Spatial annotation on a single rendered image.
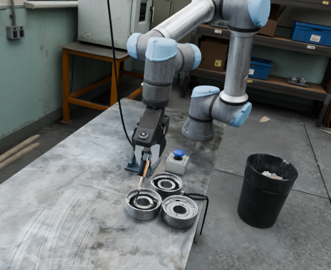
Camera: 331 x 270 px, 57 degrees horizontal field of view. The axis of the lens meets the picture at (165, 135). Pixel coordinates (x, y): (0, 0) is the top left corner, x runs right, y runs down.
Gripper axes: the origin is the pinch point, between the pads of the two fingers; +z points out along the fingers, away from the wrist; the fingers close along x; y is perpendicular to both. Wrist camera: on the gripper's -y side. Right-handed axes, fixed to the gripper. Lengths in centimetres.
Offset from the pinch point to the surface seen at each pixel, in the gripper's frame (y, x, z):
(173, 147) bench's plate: 39.2, -0.1, 13.2
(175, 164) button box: 20.1, -5.3, 9.6
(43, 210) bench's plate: -15.5, 23.6, 13.0
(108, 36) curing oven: 209, 110, 4
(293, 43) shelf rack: 342, -74, -4
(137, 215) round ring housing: -8.9, -1.6, 11.1
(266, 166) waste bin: 133, -54, 60
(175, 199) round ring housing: 1.7, -9.9, 10.2
